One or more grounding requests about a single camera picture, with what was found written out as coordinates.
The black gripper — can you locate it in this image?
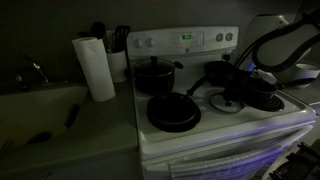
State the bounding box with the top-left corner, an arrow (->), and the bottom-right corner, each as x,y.
223,67 -> 252,107

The small glass lid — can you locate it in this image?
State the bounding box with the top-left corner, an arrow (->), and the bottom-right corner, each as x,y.
209,91 -> 245,114

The large black pot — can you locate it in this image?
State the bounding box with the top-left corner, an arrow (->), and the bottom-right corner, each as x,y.
133,59 -> 184,94

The glass lid with black knob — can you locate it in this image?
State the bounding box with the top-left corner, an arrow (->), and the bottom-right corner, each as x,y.
133,55 -> 176,77

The small black saucepan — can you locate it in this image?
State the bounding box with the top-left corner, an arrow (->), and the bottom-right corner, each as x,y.
237,76 -> 317,108

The white electric stove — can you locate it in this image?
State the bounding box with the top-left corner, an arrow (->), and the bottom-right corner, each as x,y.
125,26 -> 317,180

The white utensil holder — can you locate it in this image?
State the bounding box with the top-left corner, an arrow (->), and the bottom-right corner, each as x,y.
106,49 -> 129,84

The black slotted spatula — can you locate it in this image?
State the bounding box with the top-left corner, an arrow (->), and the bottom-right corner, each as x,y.
113,25 -> 132,54

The white paper towel roll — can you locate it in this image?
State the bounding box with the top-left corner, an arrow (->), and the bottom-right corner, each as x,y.
71,36 -> 117,103

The black cooking spoon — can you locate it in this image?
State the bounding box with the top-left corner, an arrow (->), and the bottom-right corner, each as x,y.
90,21 -> 110,53

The white sink basin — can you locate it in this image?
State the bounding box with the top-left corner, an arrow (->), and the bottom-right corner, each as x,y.
0,83 -> 89,151

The metal faucet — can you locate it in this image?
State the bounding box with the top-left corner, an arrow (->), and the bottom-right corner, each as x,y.
13,53 -> 50,92

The black long-handled frying pan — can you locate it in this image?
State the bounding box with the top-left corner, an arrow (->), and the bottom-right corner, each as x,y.
185,60 -> 253,97

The black equipment frame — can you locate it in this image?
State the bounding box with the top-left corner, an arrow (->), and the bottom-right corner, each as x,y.
268,141 -> 320,180

